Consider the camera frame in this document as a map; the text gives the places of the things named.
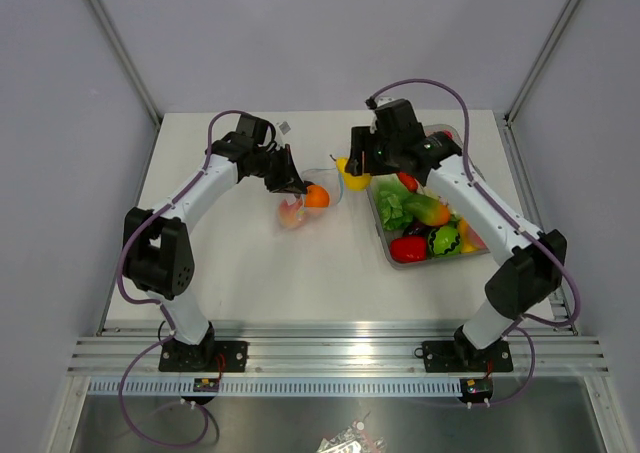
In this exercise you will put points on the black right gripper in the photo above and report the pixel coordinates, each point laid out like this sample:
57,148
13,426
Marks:
362,141

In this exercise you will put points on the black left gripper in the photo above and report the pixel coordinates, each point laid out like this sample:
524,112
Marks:
288,179

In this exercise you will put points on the yellow toy pear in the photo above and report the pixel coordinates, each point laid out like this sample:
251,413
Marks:
351,182

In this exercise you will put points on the orange toy tangerine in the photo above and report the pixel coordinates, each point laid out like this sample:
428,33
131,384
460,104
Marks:
317,197

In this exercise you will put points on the orange pink toy peach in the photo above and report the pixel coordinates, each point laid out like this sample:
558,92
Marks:
292,215

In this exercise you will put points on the clear zip top bag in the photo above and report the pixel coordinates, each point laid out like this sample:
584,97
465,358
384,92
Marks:
330,179

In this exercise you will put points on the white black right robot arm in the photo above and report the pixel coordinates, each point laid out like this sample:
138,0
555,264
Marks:
529,261

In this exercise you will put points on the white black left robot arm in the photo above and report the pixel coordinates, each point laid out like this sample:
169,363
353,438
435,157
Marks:
157,254

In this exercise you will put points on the clear plastic food bin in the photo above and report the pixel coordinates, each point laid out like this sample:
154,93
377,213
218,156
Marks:
387,237

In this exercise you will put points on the bag of small parts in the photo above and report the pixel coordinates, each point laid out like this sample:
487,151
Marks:
354,438

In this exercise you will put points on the green white toy cabbage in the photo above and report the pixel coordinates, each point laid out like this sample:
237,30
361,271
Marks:
389,195

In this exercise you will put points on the red toy chili pepper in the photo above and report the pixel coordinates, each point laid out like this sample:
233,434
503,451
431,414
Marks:
410,183

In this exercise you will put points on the green orange toy mango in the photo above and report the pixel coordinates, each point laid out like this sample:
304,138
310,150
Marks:
427,210

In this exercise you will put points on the dark purple toy eggplant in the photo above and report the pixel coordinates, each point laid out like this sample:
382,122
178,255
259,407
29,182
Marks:
416,228

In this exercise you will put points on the red toy bell pepper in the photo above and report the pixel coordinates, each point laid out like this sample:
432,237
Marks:
409,249

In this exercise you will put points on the green striped toy watermelon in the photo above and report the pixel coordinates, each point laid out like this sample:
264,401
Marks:
444,241

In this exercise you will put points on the yellow toy bell pepper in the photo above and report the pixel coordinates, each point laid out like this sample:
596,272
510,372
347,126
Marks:
467,245

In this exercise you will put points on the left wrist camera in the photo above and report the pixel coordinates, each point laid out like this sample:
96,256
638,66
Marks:
282,130

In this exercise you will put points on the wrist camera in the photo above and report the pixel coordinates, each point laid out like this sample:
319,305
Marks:
381,103
282,130

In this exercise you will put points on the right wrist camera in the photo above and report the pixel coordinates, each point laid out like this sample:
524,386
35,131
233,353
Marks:
381,103

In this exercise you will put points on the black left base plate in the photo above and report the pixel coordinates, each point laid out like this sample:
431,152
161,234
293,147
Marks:
225,356

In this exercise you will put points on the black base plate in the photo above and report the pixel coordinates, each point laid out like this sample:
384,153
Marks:
225,356
445,356

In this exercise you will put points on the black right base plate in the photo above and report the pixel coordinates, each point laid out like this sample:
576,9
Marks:
445,356

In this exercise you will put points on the aluminium mounting rail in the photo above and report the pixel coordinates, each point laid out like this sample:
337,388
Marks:
342,349

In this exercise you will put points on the white slotted cable duct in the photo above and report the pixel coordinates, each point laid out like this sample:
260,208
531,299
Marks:
236,386

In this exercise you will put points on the left aluminium frame post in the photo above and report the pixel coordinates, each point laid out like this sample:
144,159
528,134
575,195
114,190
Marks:
109,31

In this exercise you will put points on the aluminium frame post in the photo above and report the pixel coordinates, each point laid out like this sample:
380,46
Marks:
109,31
551,42

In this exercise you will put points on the right aluminium frame post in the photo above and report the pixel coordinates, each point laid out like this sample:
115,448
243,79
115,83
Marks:
551,42

